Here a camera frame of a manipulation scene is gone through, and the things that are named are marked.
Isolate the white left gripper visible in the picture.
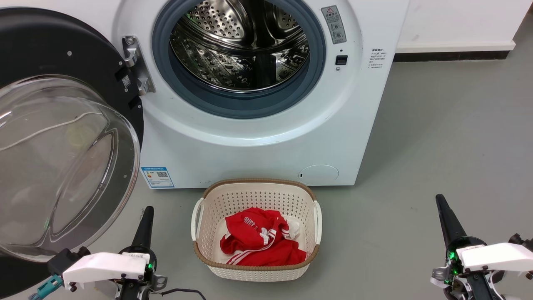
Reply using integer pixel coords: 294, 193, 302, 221
62, 206, 168, 300

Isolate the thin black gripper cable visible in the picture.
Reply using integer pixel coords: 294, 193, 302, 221
160, 288, 207, 300

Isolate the grey warning sticker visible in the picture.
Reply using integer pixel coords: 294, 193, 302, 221
320, 5, 347, 45

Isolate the stainless steel washer drum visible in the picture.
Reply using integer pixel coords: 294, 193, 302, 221
169, 0, 311, 93

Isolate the long white floor cable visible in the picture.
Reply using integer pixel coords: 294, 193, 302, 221
0, 112, 105, 152

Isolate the red garment with white stripes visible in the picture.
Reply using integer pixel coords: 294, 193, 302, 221
220, 207, 307, 267

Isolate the round white filter cover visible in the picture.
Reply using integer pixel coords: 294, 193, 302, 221
299, 164, 340, 186

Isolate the teal cable connector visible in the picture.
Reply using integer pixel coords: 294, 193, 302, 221
28, 274, 64, 300

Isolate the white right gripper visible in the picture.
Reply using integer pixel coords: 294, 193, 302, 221
431, 194, 533, 300

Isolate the metal washer door hinge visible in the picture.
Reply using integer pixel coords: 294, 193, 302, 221
122, 35, 156, 97

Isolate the round black glass washer door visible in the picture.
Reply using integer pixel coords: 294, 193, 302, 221
0, 7, 144, 300

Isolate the small printed text sticker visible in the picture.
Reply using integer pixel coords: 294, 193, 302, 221
368, 47, 389, 70

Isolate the blue energy label sticker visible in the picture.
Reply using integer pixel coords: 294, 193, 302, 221
140, 167, 175, 189

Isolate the cream perforated laundry basket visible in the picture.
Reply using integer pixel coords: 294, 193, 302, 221
191, 178, 324, 283

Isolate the white front-load washing machine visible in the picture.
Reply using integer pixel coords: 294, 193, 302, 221
95, 0, 411, 190

